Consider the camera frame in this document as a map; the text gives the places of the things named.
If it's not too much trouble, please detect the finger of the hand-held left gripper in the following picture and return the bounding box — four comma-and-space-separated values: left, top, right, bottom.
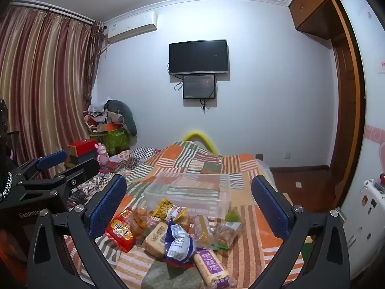
12, 150, 68, 187
18, 158, 100, 213

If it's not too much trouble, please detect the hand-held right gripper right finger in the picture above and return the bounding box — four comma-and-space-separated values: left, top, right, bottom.
241, 175, 352, 289

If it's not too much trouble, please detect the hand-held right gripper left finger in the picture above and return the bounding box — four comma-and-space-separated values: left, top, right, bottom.
26, 174, 142, 289

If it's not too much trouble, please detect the clear orange bread packet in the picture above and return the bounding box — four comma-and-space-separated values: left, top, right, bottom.
128, 205, 158, 246

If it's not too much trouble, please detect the blue white snack packet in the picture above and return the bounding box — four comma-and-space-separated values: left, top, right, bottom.
164, 221, 196, 267

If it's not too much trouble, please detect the clear plastic container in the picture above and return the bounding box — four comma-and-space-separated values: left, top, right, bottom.
144, 172, 231, 220

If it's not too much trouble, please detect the red box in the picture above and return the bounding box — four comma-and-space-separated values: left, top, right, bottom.
67, 139, 98, 164

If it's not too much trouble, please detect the pink toy figure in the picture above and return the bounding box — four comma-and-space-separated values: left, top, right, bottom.
97, 143, 110, 169

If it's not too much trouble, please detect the red snack packet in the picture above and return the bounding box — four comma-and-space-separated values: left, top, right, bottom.
105, 208, 136, 253

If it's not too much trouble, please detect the green snack packet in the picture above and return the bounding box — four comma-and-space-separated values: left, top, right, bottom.
224, 209, 241, 223

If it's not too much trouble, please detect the green cardboard box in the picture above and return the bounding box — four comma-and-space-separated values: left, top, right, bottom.
90, 123, 130, 157

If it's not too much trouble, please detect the clear pastry packet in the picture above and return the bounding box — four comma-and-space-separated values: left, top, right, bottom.
213, 220, 244, 249

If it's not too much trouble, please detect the checkered patchwork quilt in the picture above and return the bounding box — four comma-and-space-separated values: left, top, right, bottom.
68, 146, 163, 208

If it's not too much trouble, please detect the pile of bags and papers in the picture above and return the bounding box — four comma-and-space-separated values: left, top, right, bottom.
83, 101, 121, 133

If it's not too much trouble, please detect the yellow snack packet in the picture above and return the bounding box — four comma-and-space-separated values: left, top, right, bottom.
152, 197, 178, 220

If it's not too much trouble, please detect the beige cracker packet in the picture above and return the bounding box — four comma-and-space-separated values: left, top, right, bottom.
142, 221, 169, 259

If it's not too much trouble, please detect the grey plush pillow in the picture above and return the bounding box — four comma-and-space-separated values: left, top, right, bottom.
105, 99, 138, 136

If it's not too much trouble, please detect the clear bread roll packet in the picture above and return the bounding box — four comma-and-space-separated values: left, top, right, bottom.
194, 215, 215, 249

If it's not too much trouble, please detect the brown bread packet white label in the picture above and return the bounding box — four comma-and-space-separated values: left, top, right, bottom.
168, 206, 191, 232

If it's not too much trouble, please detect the striped brown curtain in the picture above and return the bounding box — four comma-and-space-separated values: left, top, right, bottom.
0, 4, 104, 172

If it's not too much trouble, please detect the purple label snack packet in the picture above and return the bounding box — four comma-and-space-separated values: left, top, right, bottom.
192, 248, 238, 288

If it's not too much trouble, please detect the striped patchwork blanket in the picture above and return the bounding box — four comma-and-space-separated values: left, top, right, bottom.
60, 141, 313, 289

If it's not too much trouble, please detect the yellow foam tube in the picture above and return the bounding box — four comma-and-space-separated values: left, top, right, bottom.
182, 130, 218, 155

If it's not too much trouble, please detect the white appliance with stickers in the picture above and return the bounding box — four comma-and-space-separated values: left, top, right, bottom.
340, 178, 385, 280

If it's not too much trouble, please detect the brown wooden door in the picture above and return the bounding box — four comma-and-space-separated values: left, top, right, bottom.
329, 0, 366, 208

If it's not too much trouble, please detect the white air conditioner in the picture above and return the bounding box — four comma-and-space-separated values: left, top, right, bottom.
105, 10, 158, 43

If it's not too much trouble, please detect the wooden overhead cabinet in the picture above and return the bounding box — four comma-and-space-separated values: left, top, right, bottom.
288, 0, 352, 39

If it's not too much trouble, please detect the black hanging cable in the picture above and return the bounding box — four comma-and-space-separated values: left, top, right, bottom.
199, 98, 218, 115

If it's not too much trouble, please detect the black looped cable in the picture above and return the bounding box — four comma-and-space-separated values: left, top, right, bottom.
167, 62, 184, 91

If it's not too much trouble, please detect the small black wall monitor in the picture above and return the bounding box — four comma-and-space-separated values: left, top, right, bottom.
182, 74, 217, 99

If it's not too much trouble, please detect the curtain rail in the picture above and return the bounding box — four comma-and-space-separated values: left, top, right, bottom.
10, 1, 104, 25

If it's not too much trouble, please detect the black wall television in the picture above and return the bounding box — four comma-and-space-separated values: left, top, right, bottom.
169, 39, 231, 76

